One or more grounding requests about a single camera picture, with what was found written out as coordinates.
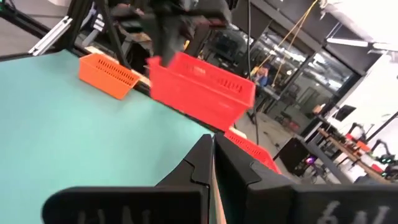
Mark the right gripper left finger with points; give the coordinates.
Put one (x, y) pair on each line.
(140, 205)

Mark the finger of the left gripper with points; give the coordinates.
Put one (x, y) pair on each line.
(169, 46)
(196, 40)

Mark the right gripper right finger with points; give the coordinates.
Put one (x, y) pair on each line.
(295, 205)

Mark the red plastic basket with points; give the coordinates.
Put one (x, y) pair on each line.
(255, 151)
(199, 93)

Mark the orange plastic basket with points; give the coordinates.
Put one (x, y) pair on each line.
(105, 79)

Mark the black computer case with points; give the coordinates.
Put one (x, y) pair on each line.
(290, 155)

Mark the person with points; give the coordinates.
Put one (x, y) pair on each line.
(262, 74)

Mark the black monitor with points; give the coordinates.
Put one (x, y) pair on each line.
(343, 112)

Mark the teal table mat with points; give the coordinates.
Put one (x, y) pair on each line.
(62, 124)

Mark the silver aluminium extrusion bar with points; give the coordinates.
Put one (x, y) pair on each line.
(51, 35)

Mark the white ceiling light strip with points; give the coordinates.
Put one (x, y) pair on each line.
(346, 42)

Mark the black metal shelf side frame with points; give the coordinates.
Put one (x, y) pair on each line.
(114, 37)

